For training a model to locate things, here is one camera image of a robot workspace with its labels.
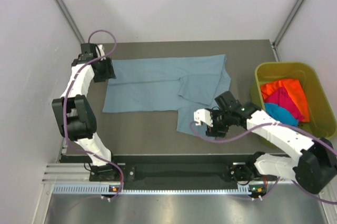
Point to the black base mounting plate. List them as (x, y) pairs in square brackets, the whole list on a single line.
[(240, 166)]

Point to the aluminium corner post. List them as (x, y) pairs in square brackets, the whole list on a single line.
[(70, 20), (288, 21)]

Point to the olive green plastic bin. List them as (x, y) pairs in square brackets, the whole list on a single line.
[(322, 120)]

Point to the aluminium frame rail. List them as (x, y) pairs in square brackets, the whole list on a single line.
[(65, 172)]

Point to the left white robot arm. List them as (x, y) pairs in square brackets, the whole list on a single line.
[(74, 116)]

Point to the right aluminium corner post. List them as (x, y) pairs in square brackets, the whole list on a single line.
[(288, 21)]

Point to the magenta t shirt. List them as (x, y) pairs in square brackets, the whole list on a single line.
[(281, 98)]

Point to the bright blue t shirt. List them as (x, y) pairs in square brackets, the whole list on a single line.
[(280, 114)]

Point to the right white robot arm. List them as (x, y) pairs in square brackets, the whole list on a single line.
[(309, 161)]

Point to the left aluminium corner post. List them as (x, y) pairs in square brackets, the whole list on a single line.
[(70, 20)]

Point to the slotted grey cable duct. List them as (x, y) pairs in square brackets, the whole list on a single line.
[(105, 189)]

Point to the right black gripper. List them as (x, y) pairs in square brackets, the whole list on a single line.
[(213, 131)]

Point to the orange t shirt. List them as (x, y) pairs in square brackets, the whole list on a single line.
[(295, 91)]

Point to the light blue t shirt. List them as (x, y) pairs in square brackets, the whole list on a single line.
[(181, 84)]

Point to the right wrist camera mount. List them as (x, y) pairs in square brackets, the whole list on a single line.
[(203, 116)]

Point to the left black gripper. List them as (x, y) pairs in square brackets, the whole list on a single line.
[(109, 73)]

